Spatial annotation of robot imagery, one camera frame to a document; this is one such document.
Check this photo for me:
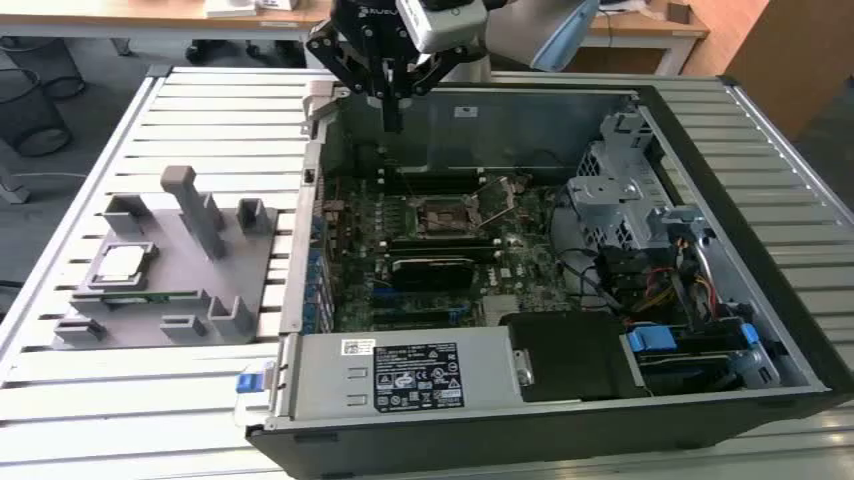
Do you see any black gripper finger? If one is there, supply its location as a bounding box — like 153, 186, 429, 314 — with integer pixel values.
304, 19, 396, 134
392, 47, 469, 134

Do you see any wire locking lever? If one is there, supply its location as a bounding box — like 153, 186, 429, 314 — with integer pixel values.
389, 157, 420, 200

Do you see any metal socket cover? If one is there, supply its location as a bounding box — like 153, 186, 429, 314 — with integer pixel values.
468, 175, 524, 227

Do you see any silver CPU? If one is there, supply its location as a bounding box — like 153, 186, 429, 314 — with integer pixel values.
96, 246, 149, 282

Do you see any CPU socket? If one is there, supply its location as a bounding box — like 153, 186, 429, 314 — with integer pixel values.
412, 196, 482, 240

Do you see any black office chair base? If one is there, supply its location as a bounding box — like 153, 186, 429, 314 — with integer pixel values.
184, 38, 305, 65

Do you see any black RAM slot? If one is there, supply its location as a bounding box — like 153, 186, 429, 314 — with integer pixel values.
382, 246, 504, 259
374, 167, 488, 182
376, 178, 489, 195
380, 237, 501, 250

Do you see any silver drive bay latch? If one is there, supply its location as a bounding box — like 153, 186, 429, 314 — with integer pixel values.
596, 112, 660, 151

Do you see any silver drive cage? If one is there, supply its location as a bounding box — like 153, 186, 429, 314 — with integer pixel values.
564, 139, 676, 254

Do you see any black heat sink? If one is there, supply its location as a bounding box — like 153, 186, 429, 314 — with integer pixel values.
389, 257, 478, 294

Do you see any grey parts rack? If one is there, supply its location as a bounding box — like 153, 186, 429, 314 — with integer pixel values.
50, 164, 280, 351

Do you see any green motherboard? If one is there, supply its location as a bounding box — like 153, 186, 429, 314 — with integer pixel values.
313, 167, 605, 335

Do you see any silver finned heat sink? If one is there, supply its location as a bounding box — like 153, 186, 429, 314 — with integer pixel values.
482, 294, 523, 322

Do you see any wooden cabinet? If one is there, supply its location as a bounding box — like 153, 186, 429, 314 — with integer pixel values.
679, 0, 854, 142

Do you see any green RAM stick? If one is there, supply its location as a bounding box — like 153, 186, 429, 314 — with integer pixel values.
98, 291, 196, 306

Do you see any grey stand foot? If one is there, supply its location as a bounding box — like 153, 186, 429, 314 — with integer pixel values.
0, 144, 31, 205

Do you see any black fan shroud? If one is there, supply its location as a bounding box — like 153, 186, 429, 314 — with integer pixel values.
498, 309, 653, 404

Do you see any blue disk carrier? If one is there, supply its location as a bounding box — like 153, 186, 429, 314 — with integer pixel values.
625, 324, 680, 359

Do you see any silver power supply unit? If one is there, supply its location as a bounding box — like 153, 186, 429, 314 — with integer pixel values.
264, 327, 532, 432

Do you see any blue case side latch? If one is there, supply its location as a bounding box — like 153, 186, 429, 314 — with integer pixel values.
236, 363, 269, 395

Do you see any black disk drive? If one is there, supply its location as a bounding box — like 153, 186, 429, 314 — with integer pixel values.
636, 349, 745, 397

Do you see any black PC case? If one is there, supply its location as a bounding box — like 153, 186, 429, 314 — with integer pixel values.
233, 78, 854, 480

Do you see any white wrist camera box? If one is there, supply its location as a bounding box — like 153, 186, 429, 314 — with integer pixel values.
402, 0, 489, 55

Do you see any silver cage bracket plate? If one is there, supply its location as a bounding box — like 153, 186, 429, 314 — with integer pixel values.
565, 175, 645, 207

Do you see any silver angled bracket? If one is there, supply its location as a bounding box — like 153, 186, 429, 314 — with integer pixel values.
649, 205, 708, 237

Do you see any looped black wire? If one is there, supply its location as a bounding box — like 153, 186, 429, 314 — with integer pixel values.
557, 247, 612, 304

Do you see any coloured wire bundle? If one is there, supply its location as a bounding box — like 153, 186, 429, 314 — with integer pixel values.
625, 238, 725, 324

